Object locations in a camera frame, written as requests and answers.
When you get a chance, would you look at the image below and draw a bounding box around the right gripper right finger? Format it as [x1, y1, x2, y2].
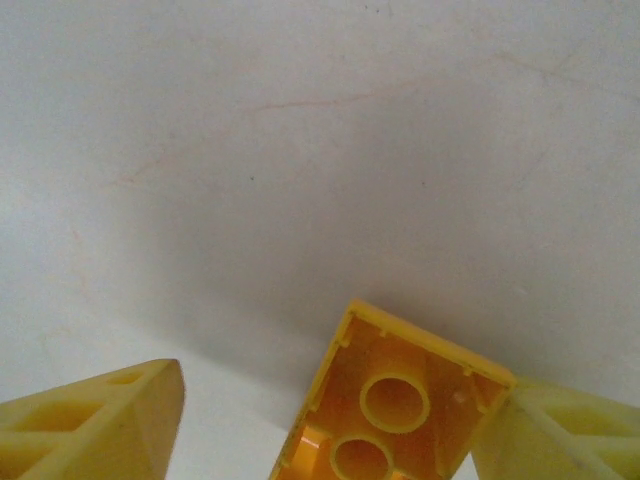
[471, 377, 640, 480]

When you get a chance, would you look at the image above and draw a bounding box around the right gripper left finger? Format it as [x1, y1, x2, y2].
[0, 357, 186, 480]

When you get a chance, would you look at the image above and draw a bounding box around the long yellow lego brick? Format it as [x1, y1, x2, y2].
[273, 298, 518, 480]

